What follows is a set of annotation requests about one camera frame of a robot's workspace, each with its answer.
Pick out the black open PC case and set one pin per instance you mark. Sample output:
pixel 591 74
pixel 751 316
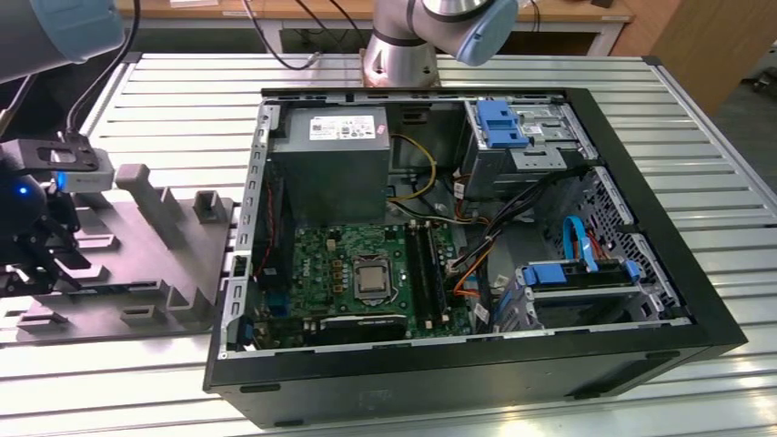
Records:
pixel 425 387

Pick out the wooden cabinet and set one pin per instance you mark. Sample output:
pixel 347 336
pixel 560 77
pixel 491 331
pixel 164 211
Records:
pixel 711 45

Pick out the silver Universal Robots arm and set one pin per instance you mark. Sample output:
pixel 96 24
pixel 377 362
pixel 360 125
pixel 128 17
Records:
pixel 397 50

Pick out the metal disk bay cage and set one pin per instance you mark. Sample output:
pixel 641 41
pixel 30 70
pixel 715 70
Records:
pixel 583 296

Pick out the wooden desk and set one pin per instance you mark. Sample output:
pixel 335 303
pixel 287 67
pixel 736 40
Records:
pixel 195 9

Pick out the metal drive cage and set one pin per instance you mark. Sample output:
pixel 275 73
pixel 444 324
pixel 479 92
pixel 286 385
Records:
pixel 547 159

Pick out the grey parts rack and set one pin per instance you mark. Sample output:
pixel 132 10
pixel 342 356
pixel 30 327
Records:
pixel 152 255

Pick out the black graphics card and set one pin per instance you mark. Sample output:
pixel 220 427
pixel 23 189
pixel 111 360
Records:
pixel 358 328

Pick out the blue port connector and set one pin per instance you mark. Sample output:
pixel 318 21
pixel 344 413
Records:
pixel 248 332

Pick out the hard disk in blue carrier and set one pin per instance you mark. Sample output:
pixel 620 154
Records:
pixel 547 275

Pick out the blue plastic drive latch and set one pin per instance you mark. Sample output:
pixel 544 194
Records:
pixel 499 127

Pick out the grey power supply unit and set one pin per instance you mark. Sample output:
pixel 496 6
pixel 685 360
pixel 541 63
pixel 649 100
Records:
pixel 331 177

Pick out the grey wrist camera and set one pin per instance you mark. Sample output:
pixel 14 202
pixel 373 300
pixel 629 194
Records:
pixel 91 179

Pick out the silver CPU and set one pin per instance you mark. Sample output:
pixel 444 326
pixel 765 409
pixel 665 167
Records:
pixel 372 278

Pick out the green motherboard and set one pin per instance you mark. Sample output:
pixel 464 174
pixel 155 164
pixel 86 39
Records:
pixel 316 273

